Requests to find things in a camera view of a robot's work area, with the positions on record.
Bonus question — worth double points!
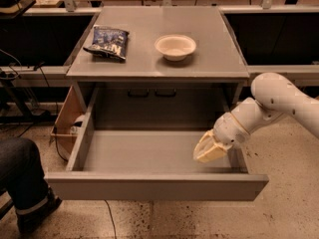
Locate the person leg dark trousers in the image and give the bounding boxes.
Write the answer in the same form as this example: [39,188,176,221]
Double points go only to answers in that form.
[0,137,48,215]

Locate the black leather shoe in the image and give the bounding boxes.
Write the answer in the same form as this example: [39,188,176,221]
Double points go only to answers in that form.
[16,187,62,234]

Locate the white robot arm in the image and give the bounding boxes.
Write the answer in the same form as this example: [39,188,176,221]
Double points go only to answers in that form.
[193,73,319,162]

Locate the white paper bowl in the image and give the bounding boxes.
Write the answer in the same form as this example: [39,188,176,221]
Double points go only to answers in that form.
[155,35,196,62]

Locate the blue chip bag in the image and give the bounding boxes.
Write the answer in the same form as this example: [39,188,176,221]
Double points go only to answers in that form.
[83,25,130,62]

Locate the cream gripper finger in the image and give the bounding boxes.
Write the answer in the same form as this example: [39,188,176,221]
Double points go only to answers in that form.
[195,142,228,163]
[193,129,215,158]

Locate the open cardboard box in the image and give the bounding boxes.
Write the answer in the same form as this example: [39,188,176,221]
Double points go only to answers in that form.
[51,87,84,160]

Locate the black floor cable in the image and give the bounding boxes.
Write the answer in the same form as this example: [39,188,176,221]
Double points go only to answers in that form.
[53,126,118,239]

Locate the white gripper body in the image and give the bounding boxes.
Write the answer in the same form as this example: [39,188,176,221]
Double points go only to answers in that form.
[213,113,250,149]

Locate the grey drawer cabinet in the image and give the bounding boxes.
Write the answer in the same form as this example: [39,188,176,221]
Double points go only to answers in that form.
[68,7,248,129]

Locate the grey top drawer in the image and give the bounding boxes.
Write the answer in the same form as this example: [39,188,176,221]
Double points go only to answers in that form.
[46,88,268,201]

